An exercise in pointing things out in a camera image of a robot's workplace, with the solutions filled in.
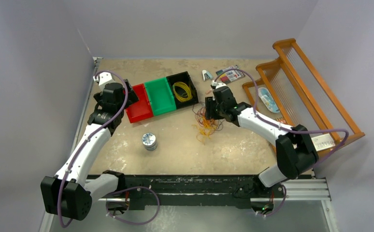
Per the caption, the marker pen pack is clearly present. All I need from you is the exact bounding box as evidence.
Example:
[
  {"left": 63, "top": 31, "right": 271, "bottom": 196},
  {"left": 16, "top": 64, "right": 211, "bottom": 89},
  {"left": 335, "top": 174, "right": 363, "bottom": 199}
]
[{"left": 216, "top": 65, "right": 245, "bottom": 84}]

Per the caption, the green plastic bin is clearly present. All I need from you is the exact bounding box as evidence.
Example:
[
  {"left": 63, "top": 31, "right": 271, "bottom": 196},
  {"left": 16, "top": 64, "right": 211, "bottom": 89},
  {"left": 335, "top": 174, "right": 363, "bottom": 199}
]
[{"left": 144, "top": 77, "right": 176, "bottom": 116}]

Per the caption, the black plastic bin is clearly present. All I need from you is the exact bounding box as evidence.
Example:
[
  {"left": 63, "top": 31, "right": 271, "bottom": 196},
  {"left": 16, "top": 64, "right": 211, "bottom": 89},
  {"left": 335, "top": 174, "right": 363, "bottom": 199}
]
[{"left": 166, "top": 72, "right": 199, "bottom": 109}]

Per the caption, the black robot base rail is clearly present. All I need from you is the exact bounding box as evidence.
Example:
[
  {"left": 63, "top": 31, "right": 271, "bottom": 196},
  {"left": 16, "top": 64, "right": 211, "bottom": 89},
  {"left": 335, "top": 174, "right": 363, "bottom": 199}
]
[{"left": 106, "top": 174, "right": 285, "bottom": 210}]

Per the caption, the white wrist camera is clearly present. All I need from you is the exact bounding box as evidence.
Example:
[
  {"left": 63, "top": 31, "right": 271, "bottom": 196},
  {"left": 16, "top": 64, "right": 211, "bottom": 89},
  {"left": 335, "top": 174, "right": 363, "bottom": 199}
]
[
  {"left": 93, "top": 72, "right": 115, "bottom": 91},
  {"left": 210, "top": 81, "right": 227, "bottom": 91}
]

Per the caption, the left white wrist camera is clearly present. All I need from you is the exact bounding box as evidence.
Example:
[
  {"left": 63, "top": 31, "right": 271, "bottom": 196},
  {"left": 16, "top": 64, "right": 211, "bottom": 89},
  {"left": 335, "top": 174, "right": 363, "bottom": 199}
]
[{"left": 93, "top": 72, "right": 115, "bottom": 91}]

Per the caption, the red plastic bin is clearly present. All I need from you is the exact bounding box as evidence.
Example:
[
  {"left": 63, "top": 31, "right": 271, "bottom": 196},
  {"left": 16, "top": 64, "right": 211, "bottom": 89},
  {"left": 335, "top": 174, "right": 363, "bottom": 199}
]
[{"left": 126, "top": 84, "right": 154, "bottom": 123}]

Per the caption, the wooden rack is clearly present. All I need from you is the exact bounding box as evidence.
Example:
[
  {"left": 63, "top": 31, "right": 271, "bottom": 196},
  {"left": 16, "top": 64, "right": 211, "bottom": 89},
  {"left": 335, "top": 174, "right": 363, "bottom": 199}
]
[{"left": 242, "top": 38, "right": 365, "bottom": 147}]

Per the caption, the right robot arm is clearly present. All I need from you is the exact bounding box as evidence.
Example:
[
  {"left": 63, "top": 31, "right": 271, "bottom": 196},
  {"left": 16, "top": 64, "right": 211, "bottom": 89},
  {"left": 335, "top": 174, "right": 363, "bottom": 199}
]
[{"left": 205, "top": 86, "right": 319, "bottom": 197}]

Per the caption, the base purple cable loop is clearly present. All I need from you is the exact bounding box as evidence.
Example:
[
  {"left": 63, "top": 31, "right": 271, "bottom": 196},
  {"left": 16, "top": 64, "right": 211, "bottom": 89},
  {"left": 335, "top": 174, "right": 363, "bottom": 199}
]
[{"left": 105, "top": 186, "right": 161, "bottom": 226}]

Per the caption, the round blue white tin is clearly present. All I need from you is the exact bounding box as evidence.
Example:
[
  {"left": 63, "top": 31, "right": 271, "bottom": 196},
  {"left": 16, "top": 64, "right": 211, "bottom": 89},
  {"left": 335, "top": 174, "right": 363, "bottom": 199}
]
[{"left": 142, "top": 132, "right": 158, "bottom": 151}]

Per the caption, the yellow coiled cable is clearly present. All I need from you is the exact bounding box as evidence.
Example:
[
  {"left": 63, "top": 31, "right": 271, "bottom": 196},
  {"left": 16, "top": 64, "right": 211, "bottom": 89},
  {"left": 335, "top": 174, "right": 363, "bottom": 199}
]
[{"left": 172, "top": 81, "right": 193, "bottom": 103}]

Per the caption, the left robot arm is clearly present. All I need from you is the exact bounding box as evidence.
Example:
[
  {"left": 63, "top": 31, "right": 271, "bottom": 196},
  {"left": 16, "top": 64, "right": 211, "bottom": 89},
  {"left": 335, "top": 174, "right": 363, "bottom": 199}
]
[{"left": 40, "top": 79, "right": 139, "bottom": 220}]

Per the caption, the white red cardboard box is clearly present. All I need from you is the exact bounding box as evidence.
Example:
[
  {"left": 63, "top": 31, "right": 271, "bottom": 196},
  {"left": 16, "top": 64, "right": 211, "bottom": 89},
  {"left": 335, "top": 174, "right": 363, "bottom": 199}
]
[{"left": 311, "top": 133, "right": 335, "bottom": 152}]

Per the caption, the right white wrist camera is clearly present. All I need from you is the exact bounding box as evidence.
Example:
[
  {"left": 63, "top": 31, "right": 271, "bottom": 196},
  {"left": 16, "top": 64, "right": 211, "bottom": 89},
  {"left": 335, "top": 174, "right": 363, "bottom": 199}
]
[{"left": 210, "top": 81, "right": 227, "bottom": 91}]

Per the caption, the blue white plastic packet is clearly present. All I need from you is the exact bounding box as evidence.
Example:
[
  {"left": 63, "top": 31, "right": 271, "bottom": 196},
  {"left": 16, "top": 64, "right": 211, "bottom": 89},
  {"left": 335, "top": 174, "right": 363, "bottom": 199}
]
[{"left": 258, "top": 87, "right": 280, "bottom": 114}]

